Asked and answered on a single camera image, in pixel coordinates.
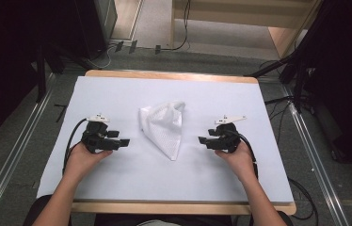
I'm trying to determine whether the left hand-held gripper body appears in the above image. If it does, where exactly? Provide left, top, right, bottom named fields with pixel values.
left=81, top=113, right=116, bottom=154

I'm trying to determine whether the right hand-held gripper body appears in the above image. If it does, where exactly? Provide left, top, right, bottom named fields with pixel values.
left=208, top=115, right=248, bottom=154

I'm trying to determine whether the white mesh bag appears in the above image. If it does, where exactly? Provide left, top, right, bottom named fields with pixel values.
left=138, top=100, right=186, bottom=162

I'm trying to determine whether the person's right hand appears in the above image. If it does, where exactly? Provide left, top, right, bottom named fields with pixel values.
left=215, top=140, right=257, bottom=184

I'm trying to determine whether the person's left hand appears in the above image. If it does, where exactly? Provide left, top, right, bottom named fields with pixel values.
left=65, top=142, right=114, bottom=179

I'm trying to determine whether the white table mat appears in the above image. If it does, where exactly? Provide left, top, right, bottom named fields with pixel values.
left=36, top=75, right=295, bottom=203

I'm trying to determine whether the person's dark clothing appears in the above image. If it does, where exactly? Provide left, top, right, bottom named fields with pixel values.
left=23, top=194, right=295, bottom=226

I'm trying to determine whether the wooden table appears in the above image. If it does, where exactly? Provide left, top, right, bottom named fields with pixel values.
left=70, top=69, right=297, bottom=217

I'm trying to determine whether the black metal stand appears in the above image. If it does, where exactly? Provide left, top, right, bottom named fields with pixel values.
left=35, top=46, right=49, bottom=104

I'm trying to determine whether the black tripod stand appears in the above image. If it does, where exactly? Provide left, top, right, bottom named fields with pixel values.
left=244, top=0, right=332, bottom=114

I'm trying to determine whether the dark cabinet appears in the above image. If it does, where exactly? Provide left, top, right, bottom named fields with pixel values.
left=70, top=0, right=119, bottom=62

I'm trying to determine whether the light wooden bench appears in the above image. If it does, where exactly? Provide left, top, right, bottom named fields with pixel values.
left=168, top=0, right=323, bottom=59

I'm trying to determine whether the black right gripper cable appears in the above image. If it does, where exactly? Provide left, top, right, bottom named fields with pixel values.
left=235, top=131, right=259, bottom=181

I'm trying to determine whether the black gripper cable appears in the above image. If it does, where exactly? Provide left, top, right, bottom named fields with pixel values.
left=235, top=131, right=259, bottom=181
left=62, top=118, right=88, bottom=175

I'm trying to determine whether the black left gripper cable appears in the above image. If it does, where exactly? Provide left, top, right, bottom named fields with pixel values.
left=62, top=118, right=88, bottom=175

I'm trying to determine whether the white floor cable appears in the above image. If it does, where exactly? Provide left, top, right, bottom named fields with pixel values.
left=92, top=45, right=117, bottom=71

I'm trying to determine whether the metal floor rail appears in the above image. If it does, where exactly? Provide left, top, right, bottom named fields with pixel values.
left=280, top=84, right=351, bottom=226
left=0, top=73, right=56, bottom=226

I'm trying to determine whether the black hanging cable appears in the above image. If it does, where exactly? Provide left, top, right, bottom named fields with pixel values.
left=160, top=0, right=193, bottom=52

